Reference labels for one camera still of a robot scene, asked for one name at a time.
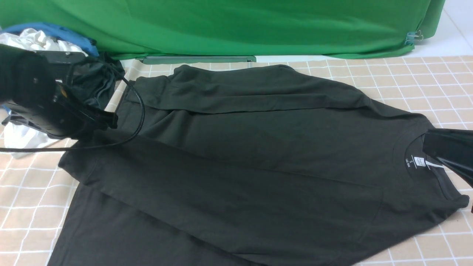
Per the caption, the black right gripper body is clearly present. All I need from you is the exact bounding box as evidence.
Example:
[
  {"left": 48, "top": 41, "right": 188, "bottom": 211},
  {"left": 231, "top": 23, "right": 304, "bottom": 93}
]
[{"left": 423, "top": 129, "right": 473, "bottom": 187}]

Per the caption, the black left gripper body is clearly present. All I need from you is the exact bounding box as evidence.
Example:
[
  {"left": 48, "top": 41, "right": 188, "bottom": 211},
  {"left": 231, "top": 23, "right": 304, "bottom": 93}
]
[{"left": 0, "top": 44, "right": 118, "bottom": 139}]

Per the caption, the dark gray long-sleeved shirt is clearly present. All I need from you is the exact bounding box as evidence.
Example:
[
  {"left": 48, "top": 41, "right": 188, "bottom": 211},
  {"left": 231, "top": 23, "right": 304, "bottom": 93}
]
[{"left": 48, "top": 65, "right": 469, "bottom": 266}]

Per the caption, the white crumpled garment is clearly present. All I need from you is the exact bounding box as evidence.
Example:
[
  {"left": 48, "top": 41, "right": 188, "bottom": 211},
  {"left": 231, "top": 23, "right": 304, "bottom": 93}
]
[{"left": 1, "top": 28, "right": 88, "bottom": 159}]

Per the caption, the dark teal crumpled garment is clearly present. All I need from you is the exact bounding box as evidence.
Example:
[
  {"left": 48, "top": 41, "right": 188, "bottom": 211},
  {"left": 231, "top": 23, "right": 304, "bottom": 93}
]
[{"left": 70, "top": 52, "right": 125, "bottom": 110}]

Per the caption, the blue crumpled garment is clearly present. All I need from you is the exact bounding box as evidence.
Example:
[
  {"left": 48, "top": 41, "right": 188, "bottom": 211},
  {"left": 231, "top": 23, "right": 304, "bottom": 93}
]
[{"left": 2, "top": 22, "right": 99, "bottom": 57}]

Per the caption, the green backdrop cloth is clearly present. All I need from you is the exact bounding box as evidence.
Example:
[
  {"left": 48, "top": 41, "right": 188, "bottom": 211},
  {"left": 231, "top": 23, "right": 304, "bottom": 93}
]
[{"left": 0, "top": 0, "right": 445, "bottom": 59}]

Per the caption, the metal binder clip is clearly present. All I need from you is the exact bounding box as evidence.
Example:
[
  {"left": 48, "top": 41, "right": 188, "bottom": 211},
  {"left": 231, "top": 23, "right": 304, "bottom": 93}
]
[{"left": 404, "top": 30, "right": 424, "bottom": 45}]

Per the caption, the gray-green metal bar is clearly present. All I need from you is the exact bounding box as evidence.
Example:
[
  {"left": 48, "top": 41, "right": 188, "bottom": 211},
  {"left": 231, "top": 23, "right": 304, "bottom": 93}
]
[{"left": 140, "top": 55, "right": 257, "bottom": 65}]

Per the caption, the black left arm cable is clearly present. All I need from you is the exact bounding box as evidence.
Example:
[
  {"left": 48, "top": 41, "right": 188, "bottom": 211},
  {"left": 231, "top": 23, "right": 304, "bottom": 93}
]
[{"left": 0, "top": 63, "right": 145, "bottom": 153}]

